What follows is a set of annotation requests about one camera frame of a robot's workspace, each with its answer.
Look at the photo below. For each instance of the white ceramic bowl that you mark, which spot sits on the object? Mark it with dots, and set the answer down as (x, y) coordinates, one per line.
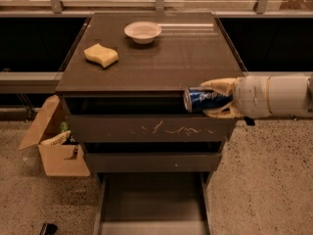
(143, 32)

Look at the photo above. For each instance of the metal window railing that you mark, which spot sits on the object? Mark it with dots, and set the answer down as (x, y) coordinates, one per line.
(16, 14)

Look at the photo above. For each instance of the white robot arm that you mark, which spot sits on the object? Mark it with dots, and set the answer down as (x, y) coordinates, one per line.
(288, 95)

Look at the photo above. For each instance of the beige snack bag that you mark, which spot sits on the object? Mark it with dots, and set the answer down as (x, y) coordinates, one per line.
(59, 139)

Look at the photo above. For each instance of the middle dark drawer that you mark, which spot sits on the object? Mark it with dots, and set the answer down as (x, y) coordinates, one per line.
(153, 157)

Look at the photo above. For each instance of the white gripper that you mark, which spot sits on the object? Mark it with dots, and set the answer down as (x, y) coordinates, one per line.
(251, 96)

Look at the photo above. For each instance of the yellow wavy sponge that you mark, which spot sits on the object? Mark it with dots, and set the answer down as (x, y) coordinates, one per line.
(101, 55)

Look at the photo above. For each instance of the dark brown drawer cabinet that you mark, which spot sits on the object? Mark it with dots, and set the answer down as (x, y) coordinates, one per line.
(191, 49)

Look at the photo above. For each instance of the top drawer with scratches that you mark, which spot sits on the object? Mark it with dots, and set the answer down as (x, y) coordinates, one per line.
(127, 118)

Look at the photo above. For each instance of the black object on floor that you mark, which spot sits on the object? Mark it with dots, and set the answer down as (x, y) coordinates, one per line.
(48, 229)

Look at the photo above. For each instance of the green packet in box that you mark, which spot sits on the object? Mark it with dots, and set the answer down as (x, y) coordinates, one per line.
(64, 127)

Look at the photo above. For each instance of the open bottom drawer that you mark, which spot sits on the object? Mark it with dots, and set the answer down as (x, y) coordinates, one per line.
(153, 203)

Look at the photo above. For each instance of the open cardboard box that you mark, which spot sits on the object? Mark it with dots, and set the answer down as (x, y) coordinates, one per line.
(57, 160)

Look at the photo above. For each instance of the blue pepsi can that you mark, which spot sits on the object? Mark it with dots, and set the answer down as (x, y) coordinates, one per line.
(197, 100)

